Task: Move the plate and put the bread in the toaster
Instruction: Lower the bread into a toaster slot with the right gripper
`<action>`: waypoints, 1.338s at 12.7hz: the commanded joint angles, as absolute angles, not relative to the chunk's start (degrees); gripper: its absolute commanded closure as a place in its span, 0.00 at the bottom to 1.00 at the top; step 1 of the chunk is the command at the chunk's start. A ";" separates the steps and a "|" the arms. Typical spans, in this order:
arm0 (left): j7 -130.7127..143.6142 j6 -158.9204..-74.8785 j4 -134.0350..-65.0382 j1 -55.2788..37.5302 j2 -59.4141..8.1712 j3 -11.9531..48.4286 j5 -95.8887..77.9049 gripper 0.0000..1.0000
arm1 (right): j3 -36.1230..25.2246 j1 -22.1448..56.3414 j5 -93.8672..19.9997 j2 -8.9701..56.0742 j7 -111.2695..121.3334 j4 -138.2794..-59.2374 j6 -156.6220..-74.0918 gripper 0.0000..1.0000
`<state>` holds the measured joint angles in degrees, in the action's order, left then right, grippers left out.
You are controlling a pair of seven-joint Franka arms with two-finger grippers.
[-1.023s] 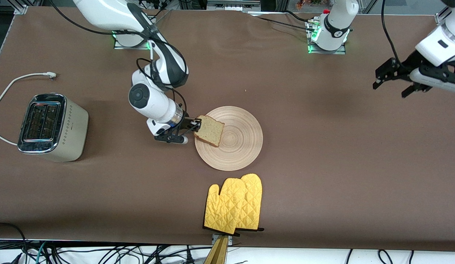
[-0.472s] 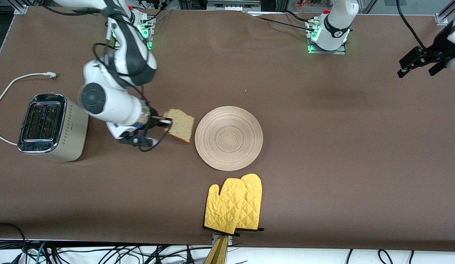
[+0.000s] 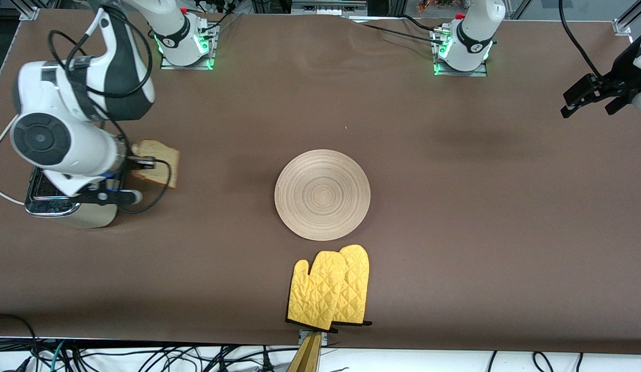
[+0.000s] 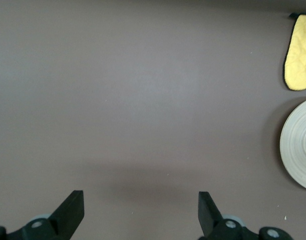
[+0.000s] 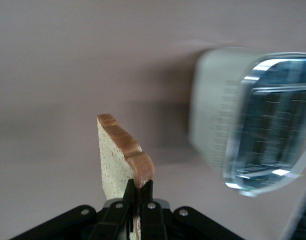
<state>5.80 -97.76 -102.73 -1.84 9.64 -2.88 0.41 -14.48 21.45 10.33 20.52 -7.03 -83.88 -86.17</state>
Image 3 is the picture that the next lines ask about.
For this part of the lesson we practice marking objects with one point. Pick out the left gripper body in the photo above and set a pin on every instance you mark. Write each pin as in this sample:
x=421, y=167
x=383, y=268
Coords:
x=619, y=78

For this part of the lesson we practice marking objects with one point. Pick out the slice of bread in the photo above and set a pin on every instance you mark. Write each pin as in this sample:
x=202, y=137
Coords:
x=163, y=165

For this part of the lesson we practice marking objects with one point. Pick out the round wooden plate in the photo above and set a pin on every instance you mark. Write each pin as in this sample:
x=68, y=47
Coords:
x=323, y=196

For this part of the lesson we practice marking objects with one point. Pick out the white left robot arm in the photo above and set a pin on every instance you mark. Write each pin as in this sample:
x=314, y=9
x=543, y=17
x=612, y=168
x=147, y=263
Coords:
x=470, y=41

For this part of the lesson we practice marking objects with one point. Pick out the cream and chrome toaster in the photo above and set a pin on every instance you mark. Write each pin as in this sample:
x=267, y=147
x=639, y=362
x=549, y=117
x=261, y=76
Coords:
x=93, y=217

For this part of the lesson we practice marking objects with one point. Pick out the yellow quilted oven mitt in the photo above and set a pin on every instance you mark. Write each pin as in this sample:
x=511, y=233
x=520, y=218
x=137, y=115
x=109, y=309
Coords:
x=357, y=284
x=315, y=294

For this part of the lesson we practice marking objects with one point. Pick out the yellow wooden beam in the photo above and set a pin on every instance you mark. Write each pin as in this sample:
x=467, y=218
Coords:
x=306, y=359

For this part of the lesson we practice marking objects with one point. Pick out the aluminium table corner bracket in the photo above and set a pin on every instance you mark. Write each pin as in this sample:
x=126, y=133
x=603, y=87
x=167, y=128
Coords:
x=623, y=27
x=30, y=13

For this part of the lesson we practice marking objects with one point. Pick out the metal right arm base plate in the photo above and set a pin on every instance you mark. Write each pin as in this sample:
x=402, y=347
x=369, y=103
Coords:
x=209, y=57

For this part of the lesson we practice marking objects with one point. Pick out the small metal bracket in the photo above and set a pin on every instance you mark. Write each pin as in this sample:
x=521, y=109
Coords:
x=324, y=338

